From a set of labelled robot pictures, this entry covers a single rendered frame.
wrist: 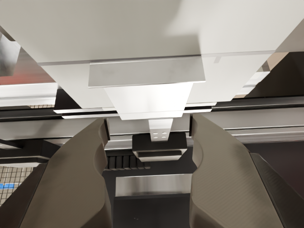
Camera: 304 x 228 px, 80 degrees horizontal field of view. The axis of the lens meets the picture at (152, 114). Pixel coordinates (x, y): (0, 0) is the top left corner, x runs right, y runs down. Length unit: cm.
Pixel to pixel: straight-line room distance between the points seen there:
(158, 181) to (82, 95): 12
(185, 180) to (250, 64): 13
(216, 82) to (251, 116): 35
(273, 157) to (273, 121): 32
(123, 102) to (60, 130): 33
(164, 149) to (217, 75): 26
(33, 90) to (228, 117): 42
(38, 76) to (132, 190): 18
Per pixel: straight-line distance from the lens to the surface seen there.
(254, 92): 85
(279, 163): 86
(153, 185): 22
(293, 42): 41
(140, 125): 47
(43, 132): 54
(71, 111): 25
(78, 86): 19
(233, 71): 18
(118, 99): 20
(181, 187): 22
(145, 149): 40
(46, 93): 29
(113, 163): 61
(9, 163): 52
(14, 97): 32
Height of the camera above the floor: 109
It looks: 21 degrees down
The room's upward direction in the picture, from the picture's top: 177 degrees clockwise
